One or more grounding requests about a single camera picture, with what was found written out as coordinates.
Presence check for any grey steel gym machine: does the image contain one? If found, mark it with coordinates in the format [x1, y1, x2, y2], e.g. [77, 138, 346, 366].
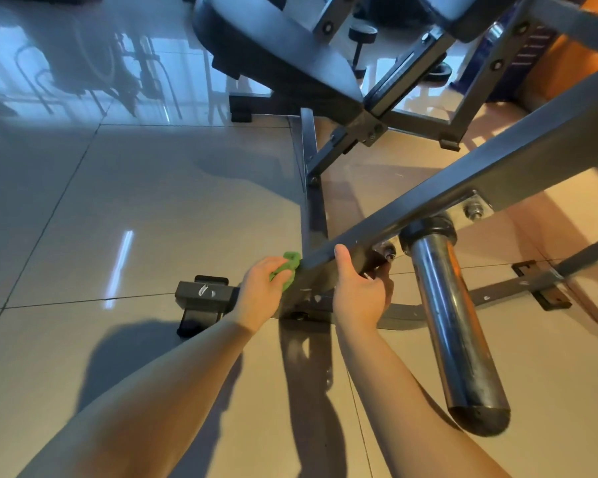
[174, 0, 598, 339]

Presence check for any green cleaning cloth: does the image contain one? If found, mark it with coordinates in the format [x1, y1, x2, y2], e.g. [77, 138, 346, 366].
[269, 250, 303, 293]

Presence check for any chrome weight storage peg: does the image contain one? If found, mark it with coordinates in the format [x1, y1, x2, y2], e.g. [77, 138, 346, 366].
[399, 214, 512, 437]

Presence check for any large black dumbbell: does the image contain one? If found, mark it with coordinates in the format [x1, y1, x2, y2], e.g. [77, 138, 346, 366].
[347, 23, 380, 80]

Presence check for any person's left forearm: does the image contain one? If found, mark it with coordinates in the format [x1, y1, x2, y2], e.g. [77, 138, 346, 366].
[18, 318, 255, 478]

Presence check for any dark blue stand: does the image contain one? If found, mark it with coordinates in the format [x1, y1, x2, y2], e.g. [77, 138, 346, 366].
[450, 19, 559, 104]

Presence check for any large black weight plate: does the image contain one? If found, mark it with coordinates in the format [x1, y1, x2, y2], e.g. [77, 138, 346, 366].
[423, 59, 454, 86]

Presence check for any person's left hand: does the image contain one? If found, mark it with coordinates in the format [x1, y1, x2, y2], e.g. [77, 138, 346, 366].
[229, 256, 296, 335]

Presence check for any person's right forearm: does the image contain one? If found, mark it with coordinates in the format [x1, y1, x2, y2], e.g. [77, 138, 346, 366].
[337, 323, 510, 478]

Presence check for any person's right hand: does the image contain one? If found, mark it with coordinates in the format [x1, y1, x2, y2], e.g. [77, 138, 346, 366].
[332, 244, 395, 337]

